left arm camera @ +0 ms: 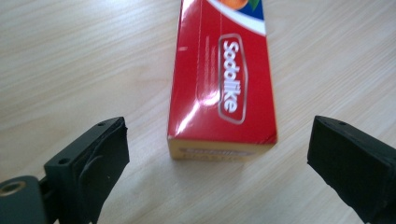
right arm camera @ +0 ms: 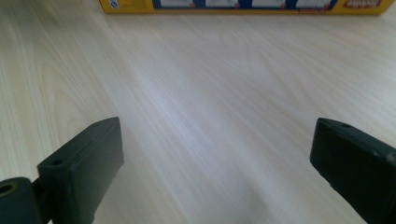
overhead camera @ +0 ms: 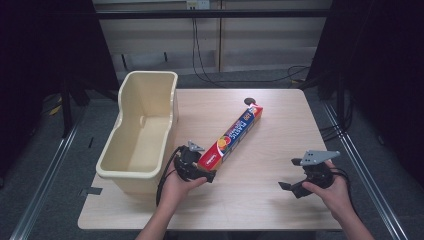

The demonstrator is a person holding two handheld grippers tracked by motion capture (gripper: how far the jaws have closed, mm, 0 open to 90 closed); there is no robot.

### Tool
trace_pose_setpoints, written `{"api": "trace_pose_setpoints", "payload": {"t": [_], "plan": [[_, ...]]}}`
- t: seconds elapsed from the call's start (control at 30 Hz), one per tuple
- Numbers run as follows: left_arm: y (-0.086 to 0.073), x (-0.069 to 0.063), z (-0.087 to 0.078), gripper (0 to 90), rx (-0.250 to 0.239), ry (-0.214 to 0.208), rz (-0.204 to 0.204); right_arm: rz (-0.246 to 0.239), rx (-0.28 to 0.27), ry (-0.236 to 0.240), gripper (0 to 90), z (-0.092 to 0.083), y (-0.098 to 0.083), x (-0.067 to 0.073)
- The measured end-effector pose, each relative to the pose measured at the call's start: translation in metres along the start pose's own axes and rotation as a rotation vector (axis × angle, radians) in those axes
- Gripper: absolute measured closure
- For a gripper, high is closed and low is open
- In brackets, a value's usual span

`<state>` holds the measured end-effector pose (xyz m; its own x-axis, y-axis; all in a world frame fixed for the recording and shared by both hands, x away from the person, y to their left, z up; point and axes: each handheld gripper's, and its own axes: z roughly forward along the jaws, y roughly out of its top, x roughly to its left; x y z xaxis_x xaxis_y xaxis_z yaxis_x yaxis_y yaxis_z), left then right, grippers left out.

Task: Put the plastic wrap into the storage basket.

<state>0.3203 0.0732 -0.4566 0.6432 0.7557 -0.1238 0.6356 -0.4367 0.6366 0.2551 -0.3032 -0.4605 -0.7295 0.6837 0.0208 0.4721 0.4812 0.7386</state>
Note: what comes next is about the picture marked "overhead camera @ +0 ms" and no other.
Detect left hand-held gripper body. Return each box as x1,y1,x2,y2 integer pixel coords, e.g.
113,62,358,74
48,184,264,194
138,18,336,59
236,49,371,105
173,140,206,183

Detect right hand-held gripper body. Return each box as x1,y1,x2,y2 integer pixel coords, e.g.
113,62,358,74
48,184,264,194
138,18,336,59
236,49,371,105
295,149,342,198

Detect long blue red wrap box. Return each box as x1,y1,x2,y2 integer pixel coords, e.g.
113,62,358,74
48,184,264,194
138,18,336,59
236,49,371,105
197,103,264,173

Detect cream plastic bin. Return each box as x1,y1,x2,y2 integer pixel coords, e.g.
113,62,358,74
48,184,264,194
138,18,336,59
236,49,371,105
95,70,180,196

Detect person's left hand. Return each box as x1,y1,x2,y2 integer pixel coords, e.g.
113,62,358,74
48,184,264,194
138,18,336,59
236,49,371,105
159,165,208,212

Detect person's right hand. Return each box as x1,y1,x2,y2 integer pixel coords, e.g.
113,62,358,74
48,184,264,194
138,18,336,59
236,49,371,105
301,159,352,219

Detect black tape strip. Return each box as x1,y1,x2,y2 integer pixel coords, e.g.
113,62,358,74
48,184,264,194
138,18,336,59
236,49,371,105
79,186,104,197

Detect dark curtain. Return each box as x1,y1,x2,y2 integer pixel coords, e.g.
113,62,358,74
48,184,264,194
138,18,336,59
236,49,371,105
299,0,424,188
0,0,120,188

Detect black horizontal bar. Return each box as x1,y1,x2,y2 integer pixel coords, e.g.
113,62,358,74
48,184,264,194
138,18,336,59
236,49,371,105
95,8,332,20

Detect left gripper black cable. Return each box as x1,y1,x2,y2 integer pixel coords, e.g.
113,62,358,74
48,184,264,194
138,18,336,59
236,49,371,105
155,145,184,207

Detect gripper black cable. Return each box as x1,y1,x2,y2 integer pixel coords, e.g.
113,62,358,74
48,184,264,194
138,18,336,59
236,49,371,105
329,167,360,216
155,145,184,207

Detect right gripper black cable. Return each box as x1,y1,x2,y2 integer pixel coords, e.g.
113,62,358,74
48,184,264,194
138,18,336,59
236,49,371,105
329,167,360,216

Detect black floor cables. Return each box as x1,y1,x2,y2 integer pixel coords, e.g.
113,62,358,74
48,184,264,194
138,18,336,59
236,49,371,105
319,96,355,144

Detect metal floor rail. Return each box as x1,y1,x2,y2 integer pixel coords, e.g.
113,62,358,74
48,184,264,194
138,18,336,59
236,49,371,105
9,108,88,240
320,99,410,240

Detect black wall cables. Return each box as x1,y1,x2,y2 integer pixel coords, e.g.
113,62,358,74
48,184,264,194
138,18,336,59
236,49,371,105
191,16,312,89

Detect white wall outlet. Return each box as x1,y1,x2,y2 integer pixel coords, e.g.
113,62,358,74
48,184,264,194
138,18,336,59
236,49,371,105
186,0,211,10

